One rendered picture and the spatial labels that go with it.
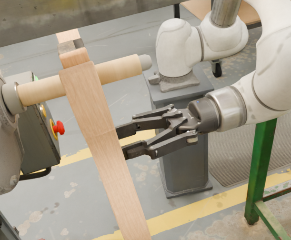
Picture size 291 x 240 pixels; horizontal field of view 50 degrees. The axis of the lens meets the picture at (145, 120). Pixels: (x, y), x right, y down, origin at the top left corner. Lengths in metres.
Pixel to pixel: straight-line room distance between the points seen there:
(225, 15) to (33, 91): 0.93
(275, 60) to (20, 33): 0.40
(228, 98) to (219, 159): 1.39
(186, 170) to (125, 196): 1.23
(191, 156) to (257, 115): 1.00
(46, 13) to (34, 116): 0.48
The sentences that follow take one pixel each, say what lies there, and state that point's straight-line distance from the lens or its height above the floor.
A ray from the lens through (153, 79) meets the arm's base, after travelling 1.43.
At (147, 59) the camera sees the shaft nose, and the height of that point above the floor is 1.26.
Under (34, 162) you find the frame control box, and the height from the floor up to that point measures 0.96.
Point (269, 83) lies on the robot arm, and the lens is 0.57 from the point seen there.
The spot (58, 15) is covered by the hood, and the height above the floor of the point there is 1.40.
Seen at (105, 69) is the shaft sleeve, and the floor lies 1.26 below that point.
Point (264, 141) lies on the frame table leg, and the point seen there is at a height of 0.61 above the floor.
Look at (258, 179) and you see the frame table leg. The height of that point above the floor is 0.38.
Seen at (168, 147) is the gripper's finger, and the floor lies 1.07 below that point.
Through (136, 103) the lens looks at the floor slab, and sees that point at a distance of 2.53.
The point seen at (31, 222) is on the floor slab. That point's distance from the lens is 1.98.
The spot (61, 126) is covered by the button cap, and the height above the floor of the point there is 0.99.
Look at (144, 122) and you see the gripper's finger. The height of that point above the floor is 1.07.
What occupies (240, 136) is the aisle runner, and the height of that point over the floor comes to 0.00.
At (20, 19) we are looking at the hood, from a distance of 0.27.
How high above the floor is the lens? 1.48
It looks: 39 degrees down
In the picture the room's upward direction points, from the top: 10 degrees counter-clockwise
